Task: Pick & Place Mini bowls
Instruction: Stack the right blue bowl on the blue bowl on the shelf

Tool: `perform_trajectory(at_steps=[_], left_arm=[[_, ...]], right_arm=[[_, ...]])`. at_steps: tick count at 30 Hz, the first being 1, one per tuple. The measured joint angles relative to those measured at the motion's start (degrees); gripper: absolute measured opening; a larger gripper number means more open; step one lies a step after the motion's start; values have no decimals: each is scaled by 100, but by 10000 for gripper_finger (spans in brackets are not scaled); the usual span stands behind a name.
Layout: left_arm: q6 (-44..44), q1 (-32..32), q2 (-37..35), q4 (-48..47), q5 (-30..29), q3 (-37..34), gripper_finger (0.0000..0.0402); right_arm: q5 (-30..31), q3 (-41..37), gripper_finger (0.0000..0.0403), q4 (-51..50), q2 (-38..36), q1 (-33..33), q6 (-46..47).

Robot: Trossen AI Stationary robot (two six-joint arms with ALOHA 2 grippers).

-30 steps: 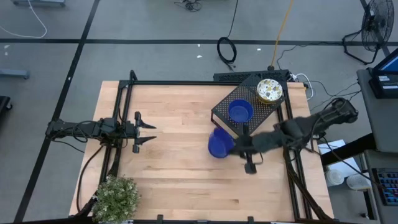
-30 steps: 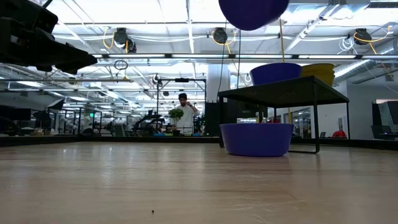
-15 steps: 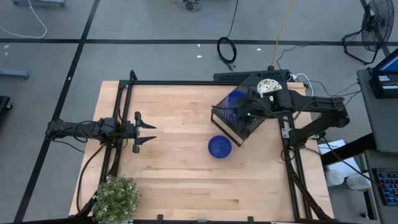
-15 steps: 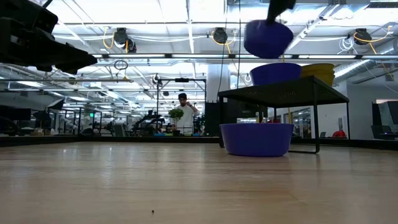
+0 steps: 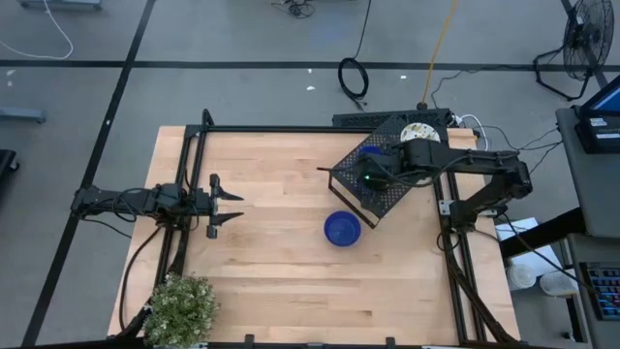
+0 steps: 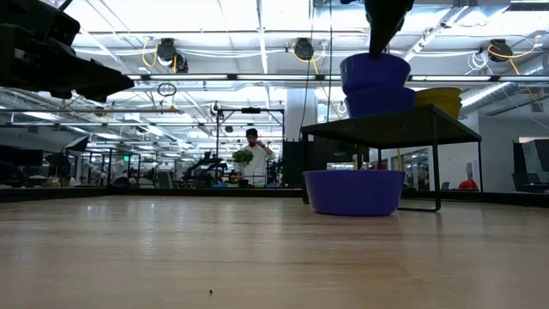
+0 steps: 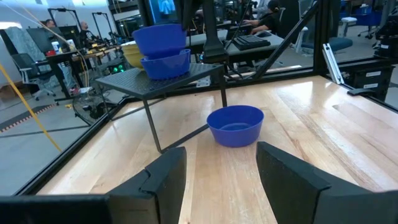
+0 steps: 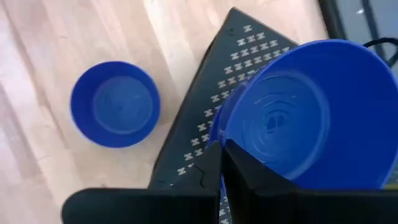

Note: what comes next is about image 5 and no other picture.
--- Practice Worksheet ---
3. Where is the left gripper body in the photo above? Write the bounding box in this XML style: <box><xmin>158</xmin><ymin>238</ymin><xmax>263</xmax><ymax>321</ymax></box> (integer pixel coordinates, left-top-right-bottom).
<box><xmin>190</xmin><ymin>173</ymin><xmax>223</xmax><ymax>240</ymax></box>

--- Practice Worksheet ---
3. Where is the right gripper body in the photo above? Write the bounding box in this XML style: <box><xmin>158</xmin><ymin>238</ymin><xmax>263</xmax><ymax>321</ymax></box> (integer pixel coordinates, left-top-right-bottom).
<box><xmin>356</xmin><ymin>143</ymin><xmax>409</xmax><ymax>192</ymax></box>

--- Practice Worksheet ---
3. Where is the yellow pear-pattern ceramic bowl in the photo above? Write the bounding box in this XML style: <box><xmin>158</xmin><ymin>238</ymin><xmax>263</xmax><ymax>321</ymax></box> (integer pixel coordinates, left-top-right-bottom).
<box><xmin>399</xmin><ymin>121</ymin><xmax>442</xmax><ymax>144</ymax></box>

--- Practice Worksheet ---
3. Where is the black perforated metal riser shelf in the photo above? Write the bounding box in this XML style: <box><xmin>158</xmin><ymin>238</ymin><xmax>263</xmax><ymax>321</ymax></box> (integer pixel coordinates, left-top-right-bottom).
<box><xmin>316</xmin><ymin>113</ymin><xmax>450</xmax><ymax>231</ymax></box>

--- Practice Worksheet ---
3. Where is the black perforated metal box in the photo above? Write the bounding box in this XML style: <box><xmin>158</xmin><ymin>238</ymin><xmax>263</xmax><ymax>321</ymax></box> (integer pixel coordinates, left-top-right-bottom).
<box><xmin>331</xmin><ymin>108</ymin><xmax>452</xmax><ymax>129</ymax></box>

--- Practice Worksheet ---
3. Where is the green artificial potted plant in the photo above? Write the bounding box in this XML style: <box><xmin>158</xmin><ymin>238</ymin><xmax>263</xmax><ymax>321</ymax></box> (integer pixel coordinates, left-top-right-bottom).
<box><xmin>142</xmin><ymin>272</ymin><xmax>220</xmax><ymax>348</ymax></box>

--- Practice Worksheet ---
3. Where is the black metal beam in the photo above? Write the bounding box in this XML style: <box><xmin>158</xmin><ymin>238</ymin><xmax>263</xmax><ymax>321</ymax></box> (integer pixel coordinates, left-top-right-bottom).
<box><xmin>498</xmin><ymin>206</ymin><xmax>587</xmax><ymax>259</ymax></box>

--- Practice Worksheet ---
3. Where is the white paper sheet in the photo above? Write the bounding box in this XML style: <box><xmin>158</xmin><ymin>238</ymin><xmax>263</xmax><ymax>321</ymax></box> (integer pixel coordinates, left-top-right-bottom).
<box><xmin>494</xmin><ymin>216</ymin><xmax>566</xmax><ymax>280</ymax></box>

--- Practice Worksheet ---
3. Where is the white round container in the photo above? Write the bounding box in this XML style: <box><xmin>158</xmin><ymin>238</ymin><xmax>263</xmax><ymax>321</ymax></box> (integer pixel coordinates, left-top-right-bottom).
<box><xmin>539</xmin><ymin>270</ymin><xmax>578</xmax><ymax>298</ymax></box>
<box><xmin>506</xmin><ymin>263</ymin><xmax>538</xmax><ymax>292</ymax></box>

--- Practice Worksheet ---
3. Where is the grey metal floor base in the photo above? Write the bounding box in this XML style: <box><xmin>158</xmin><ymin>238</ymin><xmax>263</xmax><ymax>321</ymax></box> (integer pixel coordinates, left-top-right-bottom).
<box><xmin>17</xmin><ymin>0</ymin><xmax>104</xmax><ymax>12</ymax></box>
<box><xmin>0</xmin><ymin>106</ymin><xmax>48</xmax><ymax>125</ymax></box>

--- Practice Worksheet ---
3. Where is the grey side desk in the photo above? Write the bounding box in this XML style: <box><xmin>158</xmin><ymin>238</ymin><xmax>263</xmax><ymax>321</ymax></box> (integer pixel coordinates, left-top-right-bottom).
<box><xmin>555</xmin><ymin>72</ymin><xmax>620</xmax><ymax>238</ymax></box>

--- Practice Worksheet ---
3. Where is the laptop with blue screen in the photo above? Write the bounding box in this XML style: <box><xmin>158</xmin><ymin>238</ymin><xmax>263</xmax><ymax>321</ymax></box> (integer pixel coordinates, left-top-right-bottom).
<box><xmin>578</xmin><ymin>75</ymin><xmax>620</xmax><ymax>120</ymax></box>

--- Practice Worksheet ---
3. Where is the black floor fan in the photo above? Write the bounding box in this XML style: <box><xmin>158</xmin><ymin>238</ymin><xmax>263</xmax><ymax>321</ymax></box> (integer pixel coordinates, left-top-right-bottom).
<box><xmin>532</xmin><ymin>0</ymin><xmax>616</xmax><ymax>102</ymax></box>

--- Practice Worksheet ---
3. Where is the keyboard with coloured keys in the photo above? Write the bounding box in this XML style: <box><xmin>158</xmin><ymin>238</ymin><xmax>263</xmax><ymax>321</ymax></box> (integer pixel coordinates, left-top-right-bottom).
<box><xmin>578</xmin><ymin>261</ymin><xmax>620</xmax><ymax>322</ymax></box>

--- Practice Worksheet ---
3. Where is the black aluminium table frame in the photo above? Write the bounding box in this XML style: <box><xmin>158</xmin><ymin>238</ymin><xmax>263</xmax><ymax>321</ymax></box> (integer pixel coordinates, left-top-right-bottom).
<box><xmin>107</xmin><ymin>109</ymin><xmax>524</xmax><ymax>349</ymax></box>

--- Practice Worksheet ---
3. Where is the black coiled floor cable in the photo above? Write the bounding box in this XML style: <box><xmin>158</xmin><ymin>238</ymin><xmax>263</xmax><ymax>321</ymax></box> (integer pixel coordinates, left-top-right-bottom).
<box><xmin>336</xmin><ymin>0</ymin><xmax>373</xmax><ymax>109</ymax></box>

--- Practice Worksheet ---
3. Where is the thick yellow hanging cable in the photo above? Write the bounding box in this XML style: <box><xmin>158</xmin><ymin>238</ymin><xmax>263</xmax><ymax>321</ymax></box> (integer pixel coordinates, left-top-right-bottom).
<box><xmin>419</xmin><ymin>0</ymin><xmax>460</xmax><ymax>111</ymax></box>

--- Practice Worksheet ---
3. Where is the black tangled floor cable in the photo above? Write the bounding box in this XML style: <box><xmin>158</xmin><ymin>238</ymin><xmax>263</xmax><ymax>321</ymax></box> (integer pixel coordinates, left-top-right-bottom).
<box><xmin>269</xmin><ymin>0</ymin><xmax>317</xmax><ymax>20</ymax></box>

